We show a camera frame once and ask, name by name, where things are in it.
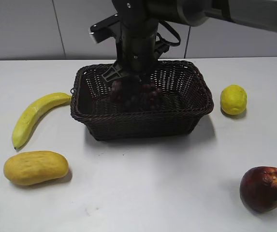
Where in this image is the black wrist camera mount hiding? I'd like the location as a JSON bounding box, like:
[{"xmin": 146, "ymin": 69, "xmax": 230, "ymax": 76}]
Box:
[{"xmin": 88, "ymin": 14, "xmax": 121, "ymax": 44}]

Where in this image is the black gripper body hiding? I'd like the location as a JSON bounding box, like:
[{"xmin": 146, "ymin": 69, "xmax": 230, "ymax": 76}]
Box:
[{"xmin": 116, "ymin": 33, "xmax": 170, "ymax": 79}]

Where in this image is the black wicker basket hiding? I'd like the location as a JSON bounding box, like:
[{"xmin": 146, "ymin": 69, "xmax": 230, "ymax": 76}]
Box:
[{"xmin": 70, "ymin": 60, "xmax": 214, "ymax": 141}]

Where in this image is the orange yellow mango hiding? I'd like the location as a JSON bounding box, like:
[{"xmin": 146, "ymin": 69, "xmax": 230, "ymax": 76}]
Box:
[{"xmin": 3, "ymin": 151, "xmax": 69, "ymax": 186}]

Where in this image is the yellow lemon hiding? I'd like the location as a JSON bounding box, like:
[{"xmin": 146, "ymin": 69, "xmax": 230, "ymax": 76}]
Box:
[{"xmin": 220, "ymin": 85, "xmax": 247, "ymax": 116}]

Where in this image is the yellow banana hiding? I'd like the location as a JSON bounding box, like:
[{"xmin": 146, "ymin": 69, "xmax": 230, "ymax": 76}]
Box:
[{"xmin": 12, "ymin": 92, "xmax": 72, "ymax": 150}]

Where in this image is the purple grape bunch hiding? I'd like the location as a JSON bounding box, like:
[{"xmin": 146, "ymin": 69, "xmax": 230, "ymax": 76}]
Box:
[{"xmin": 107, "ymin": 80, "xmax": 162, "ymax": 112}]

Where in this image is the dark red apple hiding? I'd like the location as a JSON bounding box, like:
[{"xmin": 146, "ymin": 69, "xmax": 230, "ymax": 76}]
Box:
[{"xmin": 240, "ymin": 166, "xmax": 277, "ymax": 213}]

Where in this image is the black cable loop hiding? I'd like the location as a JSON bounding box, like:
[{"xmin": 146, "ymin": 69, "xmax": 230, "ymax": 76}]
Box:
[{"xmin": 155, "ymin": 20, "xmax": 181, "ymax": 47}]

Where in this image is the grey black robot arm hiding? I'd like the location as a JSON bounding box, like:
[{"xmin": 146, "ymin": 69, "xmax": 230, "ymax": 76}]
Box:
[{"xmin": 103, "ymin": 0, "xmax": 277, "ymax": 82}]

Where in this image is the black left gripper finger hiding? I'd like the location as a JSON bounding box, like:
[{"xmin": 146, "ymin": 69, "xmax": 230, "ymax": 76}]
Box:
[{"xmin": 102, "ymin": 60, "xmax": 126, "ymax": 82}]

